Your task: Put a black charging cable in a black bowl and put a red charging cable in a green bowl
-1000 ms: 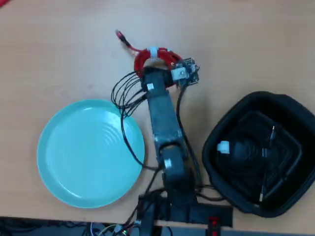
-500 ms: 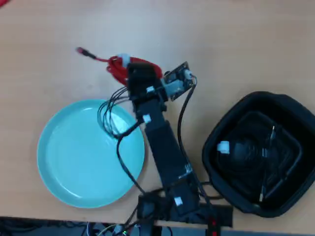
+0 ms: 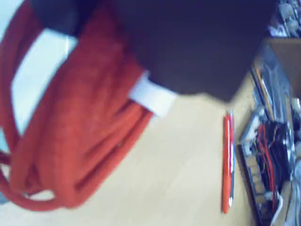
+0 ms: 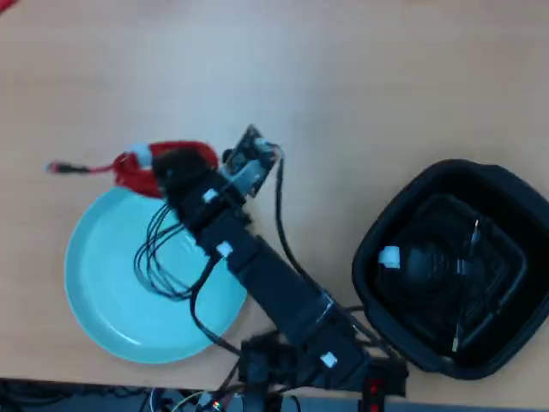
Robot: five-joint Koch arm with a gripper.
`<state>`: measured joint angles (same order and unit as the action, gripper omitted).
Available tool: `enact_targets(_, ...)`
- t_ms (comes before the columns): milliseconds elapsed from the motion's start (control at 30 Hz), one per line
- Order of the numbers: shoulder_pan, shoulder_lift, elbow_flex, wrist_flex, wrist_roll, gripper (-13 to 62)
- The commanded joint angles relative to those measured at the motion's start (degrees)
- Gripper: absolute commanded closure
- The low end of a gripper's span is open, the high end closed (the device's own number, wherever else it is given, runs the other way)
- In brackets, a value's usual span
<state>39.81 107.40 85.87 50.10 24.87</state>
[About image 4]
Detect multicolour wire bundle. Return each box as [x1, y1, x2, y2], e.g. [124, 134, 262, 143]
[149, 381, 248, 412]

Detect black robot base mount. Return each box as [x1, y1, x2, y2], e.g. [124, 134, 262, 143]
[238, 329, 408, 397]

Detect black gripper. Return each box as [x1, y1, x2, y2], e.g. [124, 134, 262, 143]
[153, 148, 246, 233]

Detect thin black servo wires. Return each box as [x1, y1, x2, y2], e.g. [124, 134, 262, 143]
[132, 201, 215, 302]

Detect light blue round plate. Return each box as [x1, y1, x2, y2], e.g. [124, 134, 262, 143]
[63, 184, 250, 365]

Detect black camera cable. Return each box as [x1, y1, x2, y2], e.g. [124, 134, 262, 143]
[273, 157, 344, 315]

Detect black charging cable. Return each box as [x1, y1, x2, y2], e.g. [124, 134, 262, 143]
[377, 214, 529, 357]

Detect red table clamp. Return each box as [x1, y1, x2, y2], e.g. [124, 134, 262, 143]
[361, 377, 388, 412]

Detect red charging cable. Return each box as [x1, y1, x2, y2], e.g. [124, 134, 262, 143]
[45, 139, 220, 199]

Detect thick black motor cable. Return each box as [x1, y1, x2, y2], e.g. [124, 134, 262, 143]
[189, 255, 244, 356]

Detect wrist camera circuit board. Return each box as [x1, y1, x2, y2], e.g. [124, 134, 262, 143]
[221, 124, 285, 199]

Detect black square plastic bowl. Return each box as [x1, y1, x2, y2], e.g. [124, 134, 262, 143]
[350, 158, 549, 381]

